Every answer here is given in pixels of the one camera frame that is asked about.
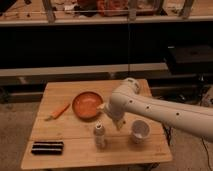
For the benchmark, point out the orange bowl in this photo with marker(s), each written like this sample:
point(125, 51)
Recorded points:
point(85, 105)

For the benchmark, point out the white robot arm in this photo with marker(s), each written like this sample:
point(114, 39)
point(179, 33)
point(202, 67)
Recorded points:
point(195, 120)

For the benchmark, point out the black brush block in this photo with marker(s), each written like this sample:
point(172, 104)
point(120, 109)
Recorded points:
point(47, 148)

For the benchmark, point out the white cup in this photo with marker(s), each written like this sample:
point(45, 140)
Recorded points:
point(140, 130)

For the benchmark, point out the clear plastic bottle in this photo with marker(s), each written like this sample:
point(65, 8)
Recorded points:
point(99, 136)

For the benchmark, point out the orange carrot toy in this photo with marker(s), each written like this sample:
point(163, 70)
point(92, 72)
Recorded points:
point(56, 113)

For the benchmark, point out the wooden shelf bench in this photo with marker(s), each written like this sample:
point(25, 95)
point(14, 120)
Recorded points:
point(22, 76)

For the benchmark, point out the black box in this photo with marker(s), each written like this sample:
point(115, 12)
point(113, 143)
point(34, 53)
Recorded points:
point(190, 59)

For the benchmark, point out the wooden table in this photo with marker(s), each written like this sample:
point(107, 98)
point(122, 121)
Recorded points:
point(77, 135)

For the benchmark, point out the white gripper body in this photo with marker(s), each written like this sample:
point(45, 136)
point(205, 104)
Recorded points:
point(116, 114)

